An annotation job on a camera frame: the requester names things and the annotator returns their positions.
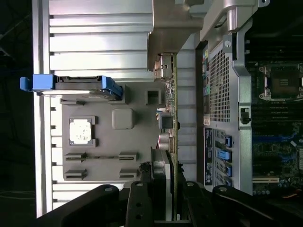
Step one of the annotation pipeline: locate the grey parts rack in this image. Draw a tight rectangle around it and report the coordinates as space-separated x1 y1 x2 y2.
59 82 166 187

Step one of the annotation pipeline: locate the white expansion slot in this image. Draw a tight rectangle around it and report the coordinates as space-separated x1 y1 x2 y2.
252 176 278 184

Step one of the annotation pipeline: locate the green motherboard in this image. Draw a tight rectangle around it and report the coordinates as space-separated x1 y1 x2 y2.
246 60 303 198

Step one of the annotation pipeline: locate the silver CPU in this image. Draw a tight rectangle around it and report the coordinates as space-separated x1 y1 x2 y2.
69 118 92 145

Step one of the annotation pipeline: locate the blue expansion slot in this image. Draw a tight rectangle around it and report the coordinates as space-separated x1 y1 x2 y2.
252 136 299 148

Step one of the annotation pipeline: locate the open black PC case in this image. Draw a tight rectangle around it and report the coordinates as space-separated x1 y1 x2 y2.
195 0 303 201

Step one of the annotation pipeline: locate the hard disk with blue carrier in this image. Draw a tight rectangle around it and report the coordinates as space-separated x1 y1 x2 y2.
20 74 124 105

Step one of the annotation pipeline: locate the CPU socket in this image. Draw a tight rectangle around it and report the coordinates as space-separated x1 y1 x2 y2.
258 64 303 102

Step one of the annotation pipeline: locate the beige case corner fixture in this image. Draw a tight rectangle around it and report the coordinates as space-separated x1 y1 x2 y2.
147 0 205 80

